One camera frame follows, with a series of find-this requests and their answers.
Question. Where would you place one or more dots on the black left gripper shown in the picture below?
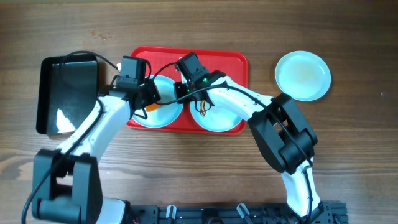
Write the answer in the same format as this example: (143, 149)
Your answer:
(149, 97)

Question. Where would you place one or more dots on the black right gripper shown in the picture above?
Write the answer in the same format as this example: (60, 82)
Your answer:
(179, 86)

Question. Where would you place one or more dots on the orange sponge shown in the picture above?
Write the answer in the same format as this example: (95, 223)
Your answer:
(152, 107)

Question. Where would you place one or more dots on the white plate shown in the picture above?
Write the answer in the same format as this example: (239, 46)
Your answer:
(213, 118)
(164, 115)

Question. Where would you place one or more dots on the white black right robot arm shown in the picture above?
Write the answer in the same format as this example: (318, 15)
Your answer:
(284, 137)

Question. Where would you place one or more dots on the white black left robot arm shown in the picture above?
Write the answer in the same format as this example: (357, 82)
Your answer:
(66, 181)

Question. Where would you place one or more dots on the red plastic tray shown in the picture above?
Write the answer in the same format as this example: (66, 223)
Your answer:
(234, 64)

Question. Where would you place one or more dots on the black rectangular water tray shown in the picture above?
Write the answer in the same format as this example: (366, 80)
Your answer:
(67, 93)

